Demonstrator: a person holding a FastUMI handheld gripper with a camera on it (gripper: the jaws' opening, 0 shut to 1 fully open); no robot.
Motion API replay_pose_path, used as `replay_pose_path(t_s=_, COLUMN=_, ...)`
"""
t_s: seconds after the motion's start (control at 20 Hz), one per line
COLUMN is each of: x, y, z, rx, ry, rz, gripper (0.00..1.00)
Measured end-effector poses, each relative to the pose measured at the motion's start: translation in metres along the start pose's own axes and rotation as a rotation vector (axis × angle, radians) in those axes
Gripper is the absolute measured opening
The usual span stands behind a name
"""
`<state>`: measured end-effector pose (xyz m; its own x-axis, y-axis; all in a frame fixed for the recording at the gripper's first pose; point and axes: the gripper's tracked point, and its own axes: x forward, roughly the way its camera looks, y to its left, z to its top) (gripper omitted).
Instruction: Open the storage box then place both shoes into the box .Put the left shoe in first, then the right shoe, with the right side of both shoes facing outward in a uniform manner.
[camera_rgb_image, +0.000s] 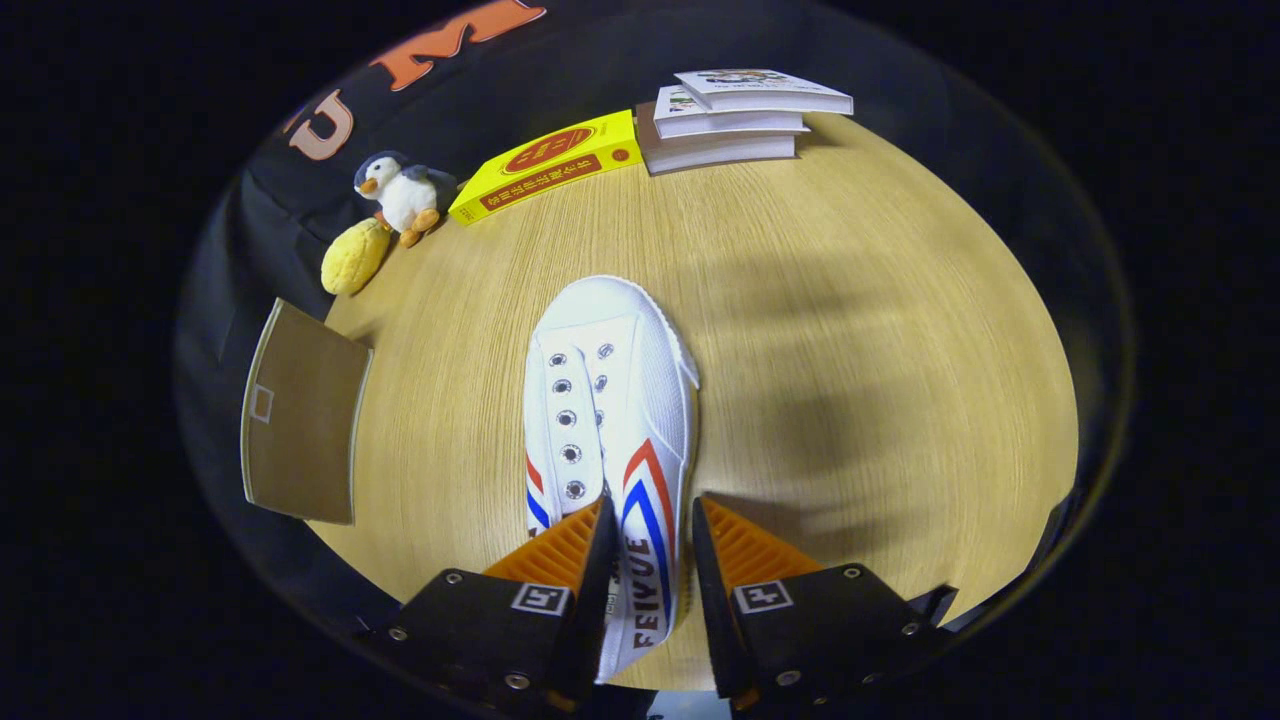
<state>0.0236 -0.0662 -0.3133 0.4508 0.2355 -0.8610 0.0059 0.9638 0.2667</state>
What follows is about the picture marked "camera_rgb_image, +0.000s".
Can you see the yellow book with red label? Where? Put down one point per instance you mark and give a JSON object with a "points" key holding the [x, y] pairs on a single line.
{"points": [[550, 165]]}

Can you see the penguin plush toy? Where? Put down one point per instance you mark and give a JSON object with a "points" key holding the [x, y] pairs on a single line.
{"points": [[405, 200]]}

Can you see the white striped canvas shoe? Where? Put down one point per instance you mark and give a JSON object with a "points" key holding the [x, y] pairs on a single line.
{"points": [[620, 400]]}

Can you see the brown fabric storage box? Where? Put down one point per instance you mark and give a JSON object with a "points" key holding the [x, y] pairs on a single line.
{"points": [[300, 420]]}

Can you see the black backdrop cloth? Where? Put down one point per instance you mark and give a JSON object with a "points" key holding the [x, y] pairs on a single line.
{"points": [[560, 80]]}

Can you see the yellow bread plush toy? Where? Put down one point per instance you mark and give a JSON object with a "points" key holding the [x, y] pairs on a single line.
{"points": [[352, 258]]}

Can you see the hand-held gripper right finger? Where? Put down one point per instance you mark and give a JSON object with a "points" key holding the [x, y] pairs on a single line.
{"points": [[715, 610]]}

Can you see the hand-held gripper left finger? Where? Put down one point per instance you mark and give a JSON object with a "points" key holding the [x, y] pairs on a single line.
{"points": [[595, 600]]}

